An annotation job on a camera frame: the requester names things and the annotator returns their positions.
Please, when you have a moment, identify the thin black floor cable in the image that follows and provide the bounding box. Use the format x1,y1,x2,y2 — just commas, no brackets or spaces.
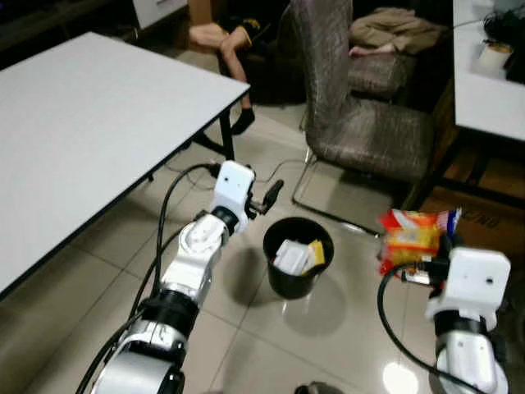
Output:
164,158,309,191

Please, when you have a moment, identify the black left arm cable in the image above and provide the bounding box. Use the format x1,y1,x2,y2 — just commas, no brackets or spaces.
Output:
75,163,222,394

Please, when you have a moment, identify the small white side table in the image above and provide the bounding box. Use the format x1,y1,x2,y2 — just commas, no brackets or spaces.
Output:
452,0,525,143

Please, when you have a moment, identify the orange snack bag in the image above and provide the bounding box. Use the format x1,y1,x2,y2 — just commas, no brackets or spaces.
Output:
377,207,463,277

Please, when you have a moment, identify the black table leg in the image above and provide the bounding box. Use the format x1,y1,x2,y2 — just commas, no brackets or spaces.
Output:
218,112,237,163

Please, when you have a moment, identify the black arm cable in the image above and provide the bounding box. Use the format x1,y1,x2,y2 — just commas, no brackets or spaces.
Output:
75,163,222,394
377,261,465,394

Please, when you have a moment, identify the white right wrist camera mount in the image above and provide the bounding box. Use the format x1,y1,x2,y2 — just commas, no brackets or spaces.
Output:
425,246,512,324

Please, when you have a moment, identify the brown fabric cantilever chair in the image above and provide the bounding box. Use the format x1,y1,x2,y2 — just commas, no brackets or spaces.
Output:
285,0,437,216

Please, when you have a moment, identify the large white table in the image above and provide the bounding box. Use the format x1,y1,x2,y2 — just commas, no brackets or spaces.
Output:
0,32,250,298

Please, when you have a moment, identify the yellow wrapper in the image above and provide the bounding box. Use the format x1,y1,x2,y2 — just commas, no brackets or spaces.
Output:
307,241,327,268

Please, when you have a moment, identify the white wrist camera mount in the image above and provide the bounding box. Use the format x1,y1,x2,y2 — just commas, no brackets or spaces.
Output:
425,246,512,324
211,161,256,218

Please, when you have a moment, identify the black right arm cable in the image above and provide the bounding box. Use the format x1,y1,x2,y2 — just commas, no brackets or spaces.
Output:
377,261,465,394

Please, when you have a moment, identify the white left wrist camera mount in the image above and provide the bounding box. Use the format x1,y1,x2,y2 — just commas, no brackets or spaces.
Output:
211,161,256,218

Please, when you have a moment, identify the brown cardboard box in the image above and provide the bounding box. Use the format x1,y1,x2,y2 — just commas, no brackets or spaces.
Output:
417,186,525,265

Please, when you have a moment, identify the white crumpled packet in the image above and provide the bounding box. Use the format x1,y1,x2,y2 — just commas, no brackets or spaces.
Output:
272,239,315,276

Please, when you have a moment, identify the grey robot leg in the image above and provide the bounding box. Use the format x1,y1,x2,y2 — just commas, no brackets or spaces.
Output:
294,381,347,394

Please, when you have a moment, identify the seated person bare leg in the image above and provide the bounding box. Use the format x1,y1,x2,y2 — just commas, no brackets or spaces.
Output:
188,20,273,137

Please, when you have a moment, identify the black round rubbish bin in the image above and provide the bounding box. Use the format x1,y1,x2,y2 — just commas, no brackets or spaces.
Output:
262,217,336,300

